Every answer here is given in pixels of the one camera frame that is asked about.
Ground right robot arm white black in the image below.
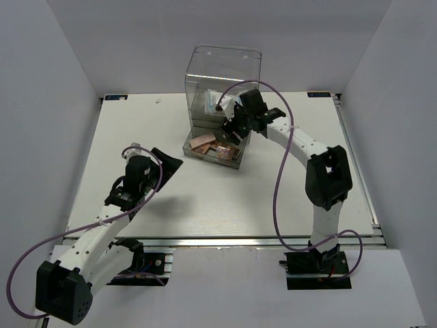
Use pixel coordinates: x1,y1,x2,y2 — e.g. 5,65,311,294
214,90,352,273

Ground right blue table label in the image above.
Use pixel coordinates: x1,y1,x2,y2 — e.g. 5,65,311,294
307,92,331,98

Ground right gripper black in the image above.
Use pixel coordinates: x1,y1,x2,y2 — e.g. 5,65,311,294
218,102,253,146

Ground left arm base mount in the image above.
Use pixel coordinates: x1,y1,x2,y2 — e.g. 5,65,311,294
108,238,171,287

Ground cotton pad pack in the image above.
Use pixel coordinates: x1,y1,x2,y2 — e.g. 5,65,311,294
232,90,253,105
204,89,222,114

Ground nine-pan pink eyeshadow palette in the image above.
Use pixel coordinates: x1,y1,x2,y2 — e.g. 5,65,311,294
216,146,240,161

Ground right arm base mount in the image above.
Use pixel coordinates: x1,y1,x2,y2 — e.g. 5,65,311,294
279,251,352,290

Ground pink blush compact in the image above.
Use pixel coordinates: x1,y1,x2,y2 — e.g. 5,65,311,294
189,133,216,149

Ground four-pan brown eyeshadow palette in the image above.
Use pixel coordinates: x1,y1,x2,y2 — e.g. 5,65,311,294
193,143,211,154

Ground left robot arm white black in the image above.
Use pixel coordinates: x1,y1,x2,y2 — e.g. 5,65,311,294
36,143,183,325

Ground clear acrylic drawer organizer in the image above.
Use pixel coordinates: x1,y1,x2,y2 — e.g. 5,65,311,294
182,44,262,169

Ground left blue table label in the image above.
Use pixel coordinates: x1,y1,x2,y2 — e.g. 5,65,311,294
104,94,128,101

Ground long brown eyeshadow palette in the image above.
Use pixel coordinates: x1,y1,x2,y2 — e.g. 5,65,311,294
210,140,226,151

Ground aluminium table rail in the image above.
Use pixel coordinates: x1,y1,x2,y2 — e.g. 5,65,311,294
61,236,315,249

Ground colourful pastel eyeshadow palette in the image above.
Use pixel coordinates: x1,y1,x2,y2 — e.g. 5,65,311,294
228,131,243,146

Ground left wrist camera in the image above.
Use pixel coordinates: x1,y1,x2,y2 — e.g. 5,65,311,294
122,142,142,163

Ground blue table label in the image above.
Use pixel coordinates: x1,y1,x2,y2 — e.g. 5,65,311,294
104,94,128,101
307,92,331,98

